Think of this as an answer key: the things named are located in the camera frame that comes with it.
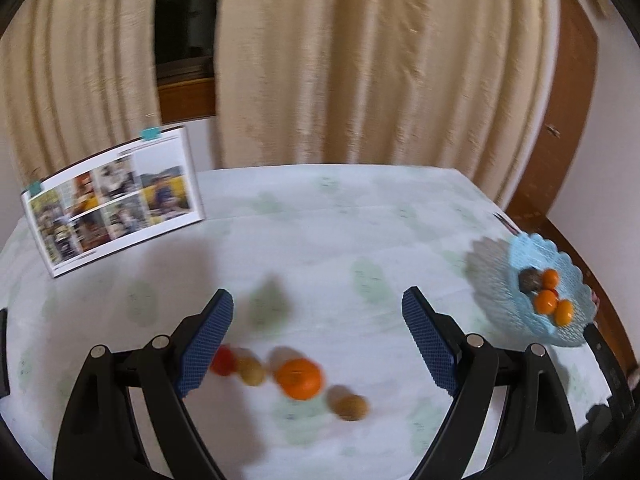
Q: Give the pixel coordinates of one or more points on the teal binder clip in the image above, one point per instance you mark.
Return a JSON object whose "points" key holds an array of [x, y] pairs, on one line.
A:
{"points": [[151, 134], [34, 188]]}

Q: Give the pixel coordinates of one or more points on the dark brown round fruit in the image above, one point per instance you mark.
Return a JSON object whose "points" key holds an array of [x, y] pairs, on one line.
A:
{"points": [[530, 281]]}

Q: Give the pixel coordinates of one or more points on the orange mandarin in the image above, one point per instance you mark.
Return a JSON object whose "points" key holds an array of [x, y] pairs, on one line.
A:
{"points": [[563, 314], [299, 379], [545, 301], [550, 279]]}

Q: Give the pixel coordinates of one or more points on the beige curtain right panel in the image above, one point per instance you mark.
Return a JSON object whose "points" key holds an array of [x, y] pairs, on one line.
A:
{"points": [[446, 83]]}

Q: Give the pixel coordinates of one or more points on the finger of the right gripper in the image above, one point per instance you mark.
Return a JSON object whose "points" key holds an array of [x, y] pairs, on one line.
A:
{"points": [[621, 397]]}

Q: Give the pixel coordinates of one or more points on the photo collage calendar board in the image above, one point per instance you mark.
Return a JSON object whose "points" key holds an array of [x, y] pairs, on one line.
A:
{"points": [[115, 199]]}

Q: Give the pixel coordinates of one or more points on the white green patterned bedsheet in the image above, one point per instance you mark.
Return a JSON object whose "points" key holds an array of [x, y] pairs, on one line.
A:
{"points": [[316, 259]]}

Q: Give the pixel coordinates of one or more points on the brown wooden door frame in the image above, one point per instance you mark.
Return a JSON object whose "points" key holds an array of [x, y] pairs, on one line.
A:
{"points": [[566, 114]]}

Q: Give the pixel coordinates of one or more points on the small red tomato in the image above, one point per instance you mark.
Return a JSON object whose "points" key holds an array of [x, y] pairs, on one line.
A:
{"points": [[223, 363]]}

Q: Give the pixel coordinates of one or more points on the beige curtain left panel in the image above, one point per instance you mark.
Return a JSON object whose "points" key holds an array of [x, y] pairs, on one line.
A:
{"points": [[77, 77]]}

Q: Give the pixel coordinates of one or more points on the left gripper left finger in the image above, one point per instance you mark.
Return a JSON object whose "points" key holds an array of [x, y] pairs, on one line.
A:
{"points": [[115, 392]]}

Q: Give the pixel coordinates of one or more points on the brown kiwi fruit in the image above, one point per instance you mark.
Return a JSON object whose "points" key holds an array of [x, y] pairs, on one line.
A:
{"points": [[250, 370], [351, 407]]}

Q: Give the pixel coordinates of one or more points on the beige curtain panel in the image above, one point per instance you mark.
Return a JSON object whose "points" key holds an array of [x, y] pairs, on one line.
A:
{"points": [[446, 83], [77, 77]]}

